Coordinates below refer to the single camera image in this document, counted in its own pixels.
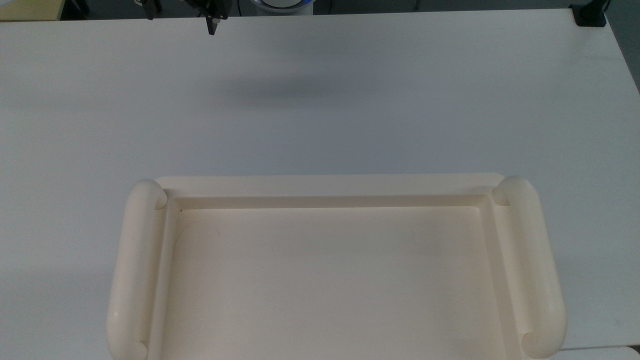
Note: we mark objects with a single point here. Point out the black table corner clamp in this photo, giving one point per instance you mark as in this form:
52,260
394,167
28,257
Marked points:
589,14

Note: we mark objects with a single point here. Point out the black bracket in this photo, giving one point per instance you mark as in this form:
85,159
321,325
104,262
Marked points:
150,7

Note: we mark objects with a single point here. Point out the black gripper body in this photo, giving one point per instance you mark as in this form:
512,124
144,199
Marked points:
210,7

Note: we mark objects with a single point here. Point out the cream plastic storage cabinet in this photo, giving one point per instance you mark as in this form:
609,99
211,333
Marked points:
330,280

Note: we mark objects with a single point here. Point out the yellow wooden table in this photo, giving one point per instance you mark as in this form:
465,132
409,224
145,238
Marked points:
30,9

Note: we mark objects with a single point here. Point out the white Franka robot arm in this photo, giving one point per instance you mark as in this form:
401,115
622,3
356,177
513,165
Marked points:
282,5

